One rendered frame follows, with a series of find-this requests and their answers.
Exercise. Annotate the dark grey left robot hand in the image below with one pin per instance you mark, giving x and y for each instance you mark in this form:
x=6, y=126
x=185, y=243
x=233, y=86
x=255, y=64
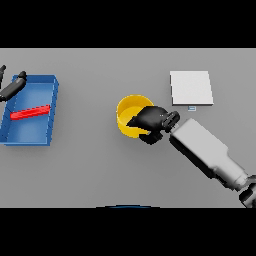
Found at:
x=12, y=87

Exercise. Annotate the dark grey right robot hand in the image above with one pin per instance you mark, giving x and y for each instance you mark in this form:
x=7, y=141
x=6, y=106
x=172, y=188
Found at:
x=152, y=117

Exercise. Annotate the yellow bowl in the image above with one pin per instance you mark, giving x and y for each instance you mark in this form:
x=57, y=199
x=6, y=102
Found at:
x=128, y=115

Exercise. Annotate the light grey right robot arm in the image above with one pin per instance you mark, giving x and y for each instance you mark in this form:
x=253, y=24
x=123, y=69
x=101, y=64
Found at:
x=206, y=151

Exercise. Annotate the red beaker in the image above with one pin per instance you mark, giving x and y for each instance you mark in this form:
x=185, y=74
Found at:
x=30, y=112

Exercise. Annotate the pale square measuring scale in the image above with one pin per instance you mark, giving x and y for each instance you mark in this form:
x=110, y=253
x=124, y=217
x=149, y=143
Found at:
x=191, y=87

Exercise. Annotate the blue tray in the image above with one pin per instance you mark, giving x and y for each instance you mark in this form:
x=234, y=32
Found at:
x=31, y=130

